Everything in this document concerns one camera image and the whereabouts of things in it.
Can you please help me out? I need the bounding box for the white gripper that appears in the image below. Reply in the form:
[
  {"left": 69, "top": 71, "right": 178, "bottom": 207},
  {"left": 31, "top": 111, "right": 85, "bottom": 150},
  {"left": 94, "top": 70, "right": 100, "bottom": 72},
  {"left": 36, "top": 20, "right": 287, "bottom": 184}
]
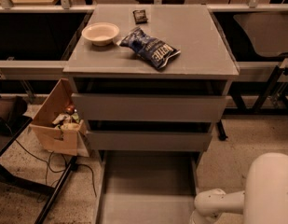
[{"left": 189, "top": 189, "right": 245, "bottom": 224}]

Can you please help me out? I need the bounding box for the grey bottom drawer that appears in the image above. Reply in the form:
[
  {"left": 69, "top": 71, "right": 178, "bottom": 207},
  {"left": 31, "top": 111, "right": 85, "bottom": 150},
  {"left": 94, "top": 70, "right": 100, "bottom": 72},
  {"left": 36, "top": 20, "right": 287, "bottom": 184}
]
[{"left": 93, "top": 151, "right": 198, "bottom": 224}]

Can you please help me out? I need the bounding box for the grey drawer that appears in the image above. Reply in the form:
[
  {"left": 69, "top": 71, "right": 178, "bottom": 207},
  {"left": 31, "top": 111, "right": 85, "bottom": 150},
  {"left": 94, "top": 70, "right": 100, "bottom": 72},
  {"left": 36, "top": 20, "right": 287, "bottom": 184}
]
[
  {"left": 87, "top": 131, "right": 212, "bottom": 151},
  {"left": 93, "top": 151, "right": 198, "bottom": 224},
  {"left": 72, "top": 93, "right": 226, "bottom": 122}
]

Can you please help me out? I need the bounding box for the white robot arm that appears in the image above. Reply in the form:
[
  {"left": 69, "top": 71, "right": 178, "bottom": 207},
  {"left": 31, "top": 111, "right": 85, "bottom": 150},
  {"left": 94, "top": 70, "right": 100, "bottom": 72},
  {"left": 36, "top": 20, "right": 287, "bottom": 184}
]
[{"left": 190, "top": 153, "right": 288, "bottom": 224}]

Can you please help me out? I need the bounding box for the grey middle drawer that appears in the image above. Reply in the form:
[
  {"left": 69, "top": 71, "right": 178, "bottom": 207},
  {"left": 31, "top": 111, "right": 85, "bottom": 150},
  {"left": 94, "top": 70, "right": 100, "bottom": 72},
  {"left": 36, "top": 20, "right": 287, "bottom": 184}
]
[{"left": 87, "top": 131, "right": 212, "bottom": 151}]

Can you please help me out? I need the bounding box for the grey drawer cabinet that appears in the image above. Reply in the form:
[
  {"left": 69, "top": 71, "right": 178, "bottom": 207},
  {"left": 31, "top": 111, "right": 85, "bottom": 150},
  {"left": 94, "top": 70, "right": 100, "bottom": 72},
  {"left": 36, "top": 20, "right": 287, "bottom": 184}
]
[{"left": 62, "top": 4, "right": 240, "bottom": 170}]

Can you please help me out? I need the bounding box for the grey top drawer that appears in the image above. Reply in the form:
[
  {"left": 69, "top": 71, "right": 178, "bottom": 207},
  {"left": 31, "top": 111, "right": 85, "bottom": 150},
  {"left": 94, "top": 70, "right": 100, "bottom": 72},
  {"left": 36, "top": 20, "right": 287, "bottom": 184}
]
[{"left": 72, "top": 93, "right": 226, "bottom": 122}]

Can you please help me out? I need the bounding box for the blue chip bag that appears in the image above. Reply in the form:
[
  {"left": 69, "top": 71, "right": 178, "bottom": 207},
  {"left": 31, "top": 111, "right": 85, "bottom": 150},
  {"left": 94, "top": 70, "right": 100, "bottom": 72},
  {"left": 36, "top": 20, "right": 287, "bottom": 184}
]
[{"left": 117, "top": 27, "right": 181, "bottom": 70}]

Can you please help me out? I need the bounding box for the cardboard box with trash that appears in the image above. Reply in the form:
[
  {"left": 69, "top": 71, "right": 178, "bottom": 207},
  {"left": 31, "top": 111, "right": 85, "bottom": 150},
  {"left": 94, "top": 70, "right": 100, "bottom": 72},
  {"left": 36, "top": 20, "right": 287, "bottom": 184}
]
[{"left": 30, "top": 78, "right": 90, "bottom": 157}]

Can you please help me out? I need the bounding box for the grey chair on right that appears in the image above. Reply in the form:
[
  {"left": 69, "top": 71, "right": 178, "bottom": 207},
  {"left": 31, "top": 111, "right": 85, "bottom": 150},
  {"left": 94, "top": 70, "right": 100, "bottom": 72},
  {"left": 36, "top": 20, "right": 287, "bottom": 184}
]
[{"left": 233, "top": 12, "right": 288, "bottom": 114}]

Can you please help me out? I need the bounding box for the small black snack packet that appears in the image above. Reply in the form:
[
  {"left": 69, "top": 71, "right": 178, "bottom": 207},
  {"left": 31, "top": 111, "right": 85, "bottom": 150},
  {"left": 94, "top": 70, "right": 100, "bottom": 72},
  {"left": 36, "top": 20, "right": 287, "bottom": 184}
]
[{"left": 133, "top": 10, "right": 148, "bottom": 24}]

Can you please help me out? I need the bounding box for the white bowl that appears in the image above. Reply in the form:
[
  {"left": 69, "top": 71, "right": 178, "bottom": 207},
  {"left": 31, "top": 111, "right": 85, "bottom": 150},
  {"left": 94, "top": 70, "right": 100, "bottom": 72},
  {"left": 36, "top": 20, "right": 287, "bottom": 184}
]
[{"left": 82, "top": 22, "right": 119, "bottom": 47}]

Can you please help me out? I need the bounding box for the dark bag on left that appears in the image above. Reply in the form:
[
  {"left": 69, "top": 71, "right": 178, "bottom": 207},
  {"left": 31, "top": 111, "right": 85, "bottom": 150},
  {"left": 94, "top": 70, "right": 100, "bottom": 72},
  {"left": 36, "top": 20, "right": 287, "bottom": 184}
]
[{"left": 0, "top": 96, "right": 27, "bottom": 136}]

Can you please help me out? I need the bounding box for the black floor cable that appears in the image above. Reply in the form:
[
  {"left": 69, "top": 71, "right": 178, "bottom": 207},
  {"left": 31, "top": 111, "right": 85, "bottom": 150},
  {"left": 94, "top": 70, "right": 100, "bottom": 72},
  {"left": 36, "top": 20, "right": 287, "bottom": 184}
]
[{"left": 14, "top": 138, "right": 99, "bottom": 203}]

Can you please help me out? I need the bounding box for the black table leg frame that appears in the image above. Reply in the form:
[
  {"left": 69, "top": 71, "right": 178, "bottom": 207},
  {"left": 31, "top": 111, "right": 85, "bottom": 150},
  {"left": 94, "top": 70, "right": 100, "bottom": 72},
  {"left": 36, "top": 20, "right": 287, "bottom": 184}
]
[{"left": 0, "top": 116, "right": 77, "bottom": 224}]

